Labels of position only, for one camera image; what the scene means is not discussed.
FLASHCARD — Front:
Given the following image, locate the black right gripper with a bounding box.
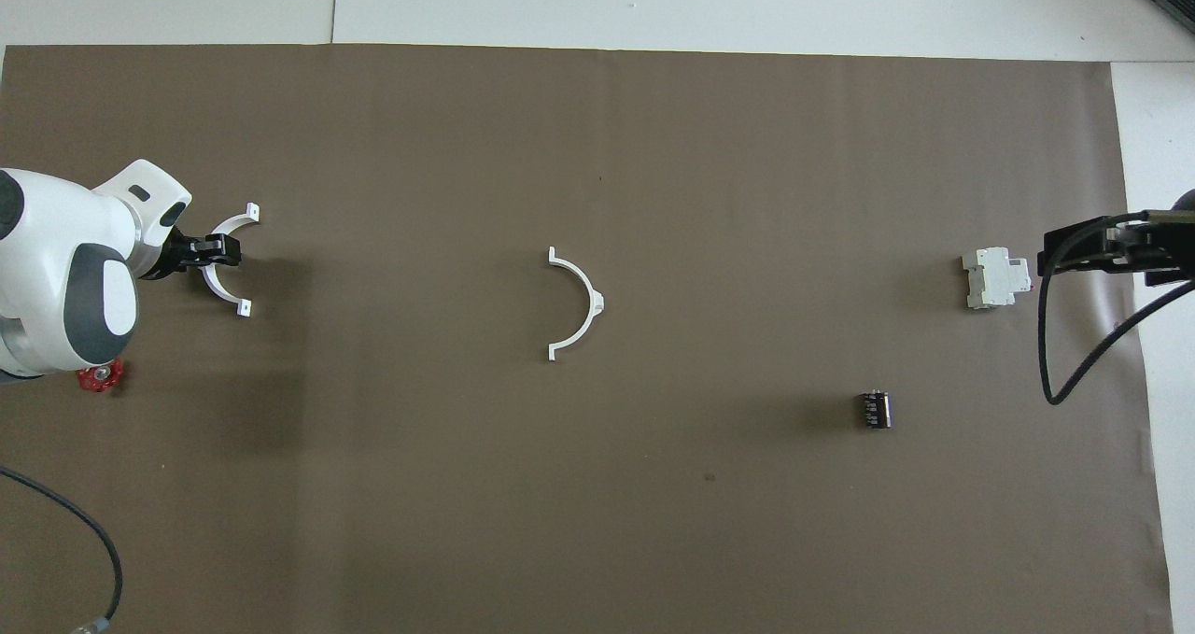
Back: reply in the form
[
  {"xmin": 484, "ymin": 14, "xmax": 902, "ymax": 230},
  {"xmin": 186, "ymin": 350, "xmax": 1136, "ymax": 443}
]
[{"xmin": 1039, "ymin": 209, "xmax": 1195, "ymax": 289}]

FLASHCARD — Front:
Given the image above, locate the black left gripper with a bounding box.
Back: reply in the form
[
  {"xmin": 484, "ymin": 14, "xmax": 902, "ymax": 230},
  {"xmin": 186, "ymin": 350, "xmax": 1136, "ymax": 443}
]
[{"xmin": 140, "ymin": 226, "xmax": 244, "ymax": 282}]

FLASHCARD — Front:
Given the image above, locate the white half pipe clamp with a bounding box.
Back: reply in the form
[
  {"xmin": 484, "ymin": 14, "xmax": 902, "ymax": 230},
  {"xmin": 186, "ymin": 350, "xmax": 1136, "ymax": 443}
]
[
  {"xmin": 201, "ymin": 203, "xmax": 261, "ymax": 318},
  {"xmin": 546, "ymin": 247, "xmax": 607, "ymax": 362}
]

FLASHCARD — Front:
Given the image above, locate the white circuit breaker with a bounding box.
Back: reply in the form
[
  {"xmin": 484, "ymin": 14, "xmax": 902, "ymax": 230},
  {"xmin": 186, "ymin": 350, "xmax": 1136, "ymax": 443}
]
[{"xmin": 962, "ymin": 247, "xmax": 1033, "ymax": 311}]

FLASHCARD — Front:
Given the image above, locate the red handwheel brass valve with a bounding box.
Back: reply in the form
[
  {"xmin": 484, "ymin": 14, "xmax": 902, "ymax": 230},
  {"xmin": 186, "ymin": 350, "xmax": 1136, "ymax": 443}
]
[{"xmin": 75, "ymin": 359, "xmax": 125, "ymax": 394}]

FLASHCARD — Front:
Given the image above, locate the black cylindrical capacitor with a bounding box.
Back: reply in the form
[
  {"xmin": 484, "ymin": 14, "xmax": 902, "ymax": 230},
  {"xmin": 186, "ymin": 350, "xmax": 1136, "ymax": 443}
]
[{"xmin": 856, "ymin": 389, "xmax": 894, "ymax": 430}]

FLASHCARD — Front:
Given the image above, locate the brown paper mat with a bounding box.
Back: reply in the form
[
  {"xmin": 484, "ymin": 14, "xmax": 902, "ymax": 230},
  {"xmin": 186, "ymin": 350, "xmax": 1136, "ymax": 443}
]
[{"xmin": 0, "ymin": 44, "xmax": 1175, "ymax": 634}]

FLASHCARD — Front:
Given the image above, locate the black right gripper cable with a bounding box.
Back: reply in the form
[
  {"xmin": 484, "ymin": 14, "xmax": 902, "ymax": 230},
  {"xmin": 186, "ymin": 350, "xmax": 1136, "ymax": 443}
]
[{"xmin": 1038, "ymin": 211, "xmax": 1195, "ymax": 405}]

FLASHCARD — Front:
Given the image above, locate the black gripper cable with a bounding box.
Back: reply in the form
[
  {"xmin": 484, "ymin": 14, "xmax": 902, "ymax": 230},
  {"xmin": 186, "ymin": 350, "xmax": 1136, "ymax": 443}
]
[
  {"xmin": 1038, "ymin": 211, "xmax": 1195, "ymax": 405},
  {"xmin": 0, "ymin": 466, "xmax": 124, "ymax": 634}
]

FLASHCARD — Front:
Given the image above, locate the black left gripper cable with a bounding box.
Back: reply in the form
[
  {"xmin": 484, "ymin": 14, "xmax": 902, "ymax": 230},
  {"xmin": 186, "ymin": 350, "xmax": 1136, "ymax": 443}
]
[{"xmin": 0, "ymin": 466, "xmax": 124, "ymax": 634}]

